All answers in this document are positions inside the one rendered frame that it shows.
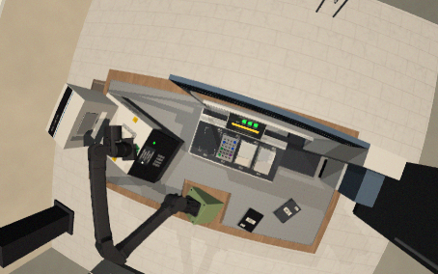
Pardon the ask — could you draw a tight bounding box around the white tube rack with round holes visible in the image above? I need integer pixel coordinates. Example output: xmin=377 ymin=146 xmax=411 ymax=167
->
xmin=216 ymin=134 xmax=239 ymax=162

